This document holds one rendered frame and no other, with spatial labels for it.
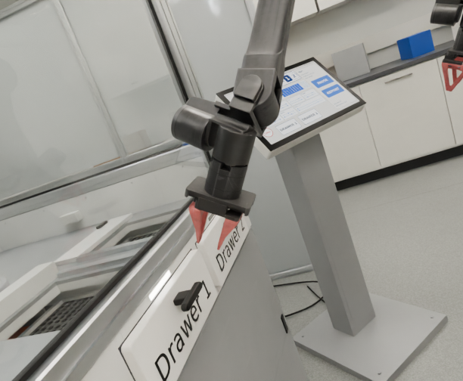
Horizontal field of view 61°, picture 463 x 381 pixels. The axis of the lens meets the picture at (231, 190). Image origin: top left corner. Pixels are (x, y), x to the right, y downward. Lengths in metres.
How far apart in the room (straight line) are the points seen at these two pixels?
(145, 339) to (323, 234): 1.15
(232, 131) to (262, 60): 0.12
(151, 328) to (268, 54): 0.44
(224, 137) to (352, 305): 1.37
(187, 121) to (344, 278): 1.29
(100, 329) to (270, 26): 0.50
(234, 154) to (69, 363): 0.33
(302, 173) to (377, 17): 2.93
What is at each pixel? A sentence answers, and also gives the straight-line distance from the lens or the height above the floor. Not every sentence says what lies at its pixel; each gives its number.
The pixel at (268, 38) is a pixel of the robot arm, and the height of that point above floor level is 1.24.
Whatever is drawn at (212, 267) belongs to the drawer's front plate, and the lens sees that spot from 0.85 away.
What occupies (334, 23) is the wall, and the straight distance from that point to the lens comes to 4.26.
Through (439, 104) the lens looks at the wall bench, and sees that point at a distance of 3.73.
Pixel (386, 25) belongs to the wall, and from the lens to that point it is 4.33.
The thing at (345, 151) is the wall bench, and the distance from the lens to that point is 3.63.
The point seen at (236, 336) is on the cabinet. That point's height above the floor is 0.69.
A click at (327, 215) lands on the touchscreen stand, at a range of 1.66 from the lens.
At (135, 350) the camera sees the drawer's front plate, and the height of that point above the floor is 0.92.
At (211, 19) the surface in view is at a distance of 2.30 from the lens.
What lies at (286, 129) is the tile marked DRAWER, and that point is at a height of 1.00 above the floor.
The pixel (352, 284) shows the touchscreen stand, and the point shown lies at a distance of 1.81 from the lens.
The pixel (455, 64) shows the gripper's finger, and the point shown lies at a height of 1.06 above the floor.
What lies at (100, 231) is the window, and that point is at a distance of 0.62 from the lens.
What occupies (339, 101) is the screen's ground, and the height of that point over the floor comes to 1.01.
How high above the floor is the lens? 1.19
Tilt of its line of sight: 14 degrees down
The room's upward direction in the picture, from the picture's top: 21 degrees counter-clockwise
